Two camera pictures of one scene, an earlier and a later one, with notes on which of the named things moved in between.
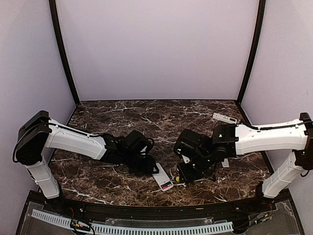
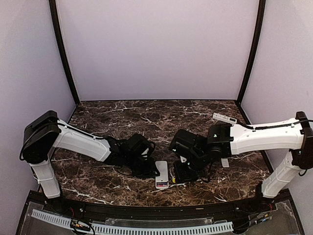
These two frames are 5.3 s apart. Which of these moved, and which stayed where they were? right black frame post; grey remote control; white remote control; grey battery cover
Moved: grey remote control
Stayed: white remote control; grey battery cover; right black frame post
